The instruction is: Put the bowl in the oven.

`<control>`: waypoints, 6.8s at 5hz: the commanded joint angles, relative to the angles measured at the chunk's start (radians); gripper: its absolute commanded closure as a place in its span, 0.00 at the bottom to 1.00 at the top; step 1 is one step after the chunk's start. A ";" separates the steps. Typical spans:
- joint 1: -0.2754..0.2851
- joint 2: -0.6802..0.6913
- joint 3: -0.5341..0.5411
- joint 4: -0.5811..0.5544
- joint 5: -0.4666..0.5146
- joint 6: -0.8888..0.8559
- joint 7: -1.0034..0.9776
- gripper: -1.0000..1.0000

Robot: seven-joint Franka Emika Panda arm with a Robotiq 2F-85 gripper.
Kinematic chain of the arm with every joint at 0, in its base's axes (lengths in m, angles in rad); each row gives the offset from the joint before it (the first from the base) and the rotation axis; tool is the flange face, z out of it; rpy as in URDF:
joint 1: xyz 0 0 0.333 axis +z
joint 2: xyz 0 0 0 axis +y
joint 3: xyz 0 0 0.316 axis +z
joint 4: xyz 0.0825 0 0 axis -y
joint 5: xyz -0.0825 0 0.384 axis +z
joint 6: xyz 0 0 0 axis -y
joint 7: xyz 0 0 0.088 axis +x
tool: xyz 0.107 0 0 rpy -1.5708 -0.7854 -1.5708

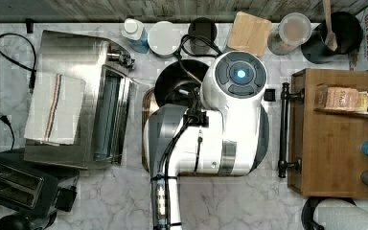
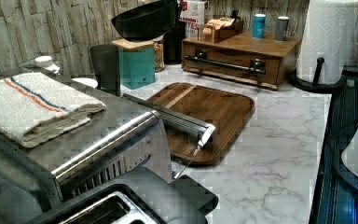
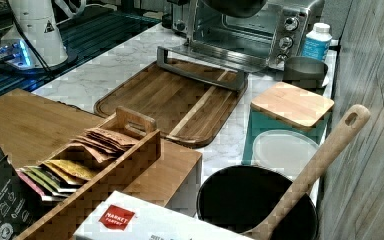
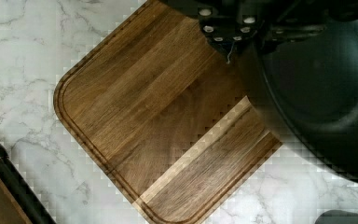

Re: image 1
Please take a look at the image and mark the black bowl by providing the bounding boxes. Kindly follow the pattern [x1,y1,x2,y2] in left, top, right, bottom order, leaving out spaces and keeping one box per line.
[154,59,209,107]

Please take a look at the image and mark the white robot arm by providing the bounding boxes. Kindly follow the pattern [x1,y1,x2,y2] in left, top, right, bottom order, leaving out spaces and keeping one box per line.
[143,51,268,230]

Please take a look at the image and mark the stainless steel toaster oven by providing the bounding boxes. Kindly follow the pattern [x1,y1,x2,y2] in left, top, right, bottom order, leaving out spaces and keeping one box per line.
[24,30,135,170]

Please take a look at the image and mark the white round lid canister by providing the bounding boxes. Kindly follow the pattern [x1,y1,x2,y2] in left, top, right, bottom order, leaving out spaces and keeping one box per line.
[148,21,180,58]

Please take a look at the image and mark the dark grey round canister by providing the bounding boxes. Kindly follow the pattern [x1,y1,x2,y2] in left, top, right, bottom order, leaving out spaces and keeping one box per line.
[188,17,218,55]

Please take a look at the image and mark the white bottle blue label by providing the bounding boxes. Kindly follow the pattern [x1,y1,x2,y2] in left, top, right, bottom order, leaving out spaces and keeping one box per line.
[122,18,150,54]

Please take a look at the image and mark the striped white dish towel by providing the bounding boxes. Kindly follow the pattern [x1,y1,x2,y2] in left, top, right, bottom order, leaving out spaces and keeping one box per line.
[25,73,85,145]

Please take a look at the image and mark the pink tea bag packets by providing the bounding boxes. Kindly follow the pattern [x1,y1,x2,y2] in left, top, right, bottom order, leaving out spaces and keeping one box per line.
[314,84,359,111]

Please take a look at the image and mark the wooden spoon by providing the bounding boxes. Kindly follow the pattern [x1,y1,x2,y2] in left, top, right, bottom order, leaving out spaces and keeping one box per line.
[322,0,337,51]

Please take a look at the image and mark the bamboo tea bag organizer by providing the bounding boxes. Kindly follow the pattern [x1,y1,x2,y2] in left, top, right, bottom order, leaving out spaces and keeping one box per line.
[314,84,368,119]

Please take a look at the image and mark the white paper towel roll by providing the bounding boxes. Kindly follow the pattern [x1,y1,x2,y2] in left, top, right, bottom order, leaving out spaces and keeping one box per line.
[313,198,368,230]

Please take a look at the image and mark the black utensil crock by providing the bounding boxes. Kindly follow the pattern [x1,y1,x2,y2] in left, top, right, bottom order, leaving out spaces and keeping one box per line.
[301,11,363,64]

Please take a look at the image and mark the black two-slot toaster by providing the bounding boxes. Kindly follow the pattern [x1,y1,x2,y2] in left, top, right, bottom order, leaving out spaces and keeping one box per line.
[0,153,58,218]

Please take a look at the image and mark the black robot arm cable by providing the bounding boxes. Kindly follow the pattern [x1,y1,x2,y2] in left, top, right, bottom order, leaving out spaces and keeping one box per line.
[156,34,224,230]

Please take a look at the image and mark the black bread box handle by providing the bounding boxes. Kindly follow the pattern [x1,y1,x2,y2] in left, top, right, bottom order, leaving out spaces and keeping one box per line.
[277,82,305,178]

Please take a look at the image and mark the black oven power cable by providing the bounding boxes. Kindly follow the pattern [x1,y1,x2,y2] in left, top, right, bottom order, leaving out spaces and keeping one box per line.
[0,33,38,95]

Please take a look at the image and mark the black toaster power cable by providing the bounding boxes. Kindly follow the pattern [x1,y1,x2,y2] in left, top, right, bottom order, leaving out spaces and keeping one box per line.
[0,114,16,151]

